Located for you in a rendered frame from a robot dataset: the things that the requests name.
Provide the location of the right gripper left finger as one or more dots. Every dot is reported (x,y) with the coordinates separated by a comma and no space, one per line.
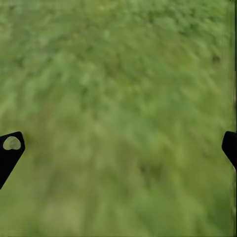
(12,147)

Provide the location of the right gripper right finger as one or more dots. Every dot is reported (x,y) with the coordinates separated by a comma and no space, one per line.
(229,146)

